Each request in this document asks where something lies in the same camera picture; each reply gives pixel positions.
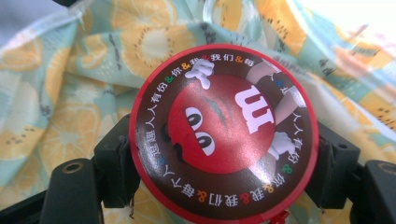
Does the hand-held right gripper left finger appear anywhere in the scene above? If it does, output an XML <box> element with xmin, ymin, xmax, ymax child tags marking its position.
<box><xmin>92</xmin><ymin>114</ymin><xmax>141</xmax><ymax>209</ymax></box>

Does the round red candy tin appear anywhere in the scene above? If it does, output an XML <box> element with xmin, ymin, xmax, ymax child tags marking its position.
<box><xmin>128</xmin><ymin>43</ymin><xmax>320</xmax><ymax>224</ymax></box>

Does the lemon print fabric bag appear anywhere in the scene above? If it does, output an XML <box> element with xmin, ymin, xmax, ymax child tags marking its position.
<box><xmin>0</xmin><ymin>0</ymin><xmax>396</xmax><ymax>224</ymax></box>

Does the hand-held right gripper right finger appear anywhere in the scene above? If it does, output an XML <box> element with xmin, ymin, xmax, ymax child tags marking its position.
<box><xmin>305</xmin><ymin>121</ymin><xmax>361</xmax><ymax>210</ymax></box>

